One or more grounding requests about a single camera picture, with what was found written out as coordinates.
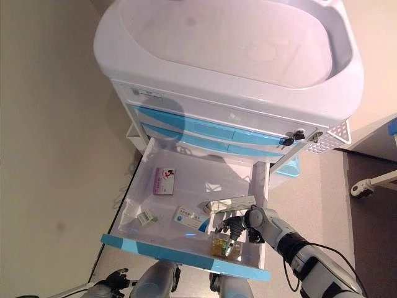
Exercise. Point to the clear packet with green strip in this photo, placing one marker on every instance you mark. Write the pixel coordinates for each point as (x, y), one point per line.
(229, 205)

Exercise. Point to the white bin with blue lid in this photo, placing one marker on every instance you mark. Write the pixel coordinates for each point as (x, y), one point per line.
(288, 169)

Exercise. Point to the silver robot leg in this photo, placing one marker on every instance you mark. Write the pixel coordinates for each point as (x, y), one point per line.
(231, 287)
(155, 279)

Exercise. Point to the blue corner bumper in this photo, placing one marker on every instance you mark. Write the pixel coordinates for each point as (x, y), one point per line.
(392, 127)

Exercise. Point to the tall blue white cart drawer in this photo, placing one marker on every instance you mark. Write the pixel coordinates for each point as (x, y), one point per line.
(217, 127)

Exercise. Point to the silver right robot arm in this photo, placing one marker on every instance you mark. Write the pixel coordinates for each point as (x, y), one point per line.
(279, 229)

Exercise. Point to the blue white medicine box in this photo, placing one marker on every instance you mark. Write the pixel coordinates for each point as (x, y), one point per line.
(189, 218)

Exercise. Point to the pink white medicine box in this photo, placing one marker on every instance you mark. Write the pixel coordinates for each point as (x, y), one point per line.
(164, 181)

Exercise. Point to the small white barcode box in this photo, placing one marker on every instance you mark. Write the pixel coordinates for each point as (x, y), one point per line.
(145, 216)

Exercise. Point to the silver right robot leg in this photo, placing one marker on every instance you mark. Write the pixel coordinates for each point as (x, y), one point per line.
(231, 287)

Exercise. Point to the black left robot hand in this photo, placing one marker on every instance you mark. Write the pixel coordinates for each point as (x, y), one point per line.
(118, 281)

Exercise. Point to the crumpled clear plastic wrap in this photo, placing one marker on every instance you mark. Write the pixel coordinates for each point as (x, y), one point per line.
(131, 211)

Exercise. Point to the cart label sticker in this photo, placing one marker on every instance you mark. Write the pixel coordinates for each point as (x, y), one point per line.
(147, 92)

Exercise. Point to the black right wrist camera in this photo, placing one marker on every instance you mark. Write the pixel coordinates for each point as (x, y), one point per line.
(256, 236)

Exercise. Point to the white hospital bed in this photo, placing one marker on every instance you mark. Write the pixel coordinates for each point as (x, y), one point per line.
(381, 133)

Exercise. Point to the white medical cart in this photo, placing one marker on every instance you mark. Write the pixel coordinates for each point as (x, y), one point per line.
(217, 46)

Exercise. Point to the silver left robot leg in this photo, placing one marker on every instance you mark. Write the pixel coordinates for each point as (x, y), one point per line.
(155, 279)

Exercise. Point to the silver cart latch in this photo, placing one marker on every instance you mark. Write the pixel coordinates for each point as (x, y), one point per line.
(315, 137)

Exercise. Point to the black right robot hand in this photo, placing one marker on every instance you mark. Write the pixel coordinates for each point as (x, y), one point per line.
(235, 226)

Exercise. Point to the white perforated side basket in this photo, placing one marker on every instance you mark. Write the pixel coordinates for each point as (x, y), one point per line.
(335, 136)

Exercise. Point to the black cart keys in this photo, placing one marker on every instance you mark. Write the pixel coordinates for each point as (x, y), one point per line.
(294, 136)

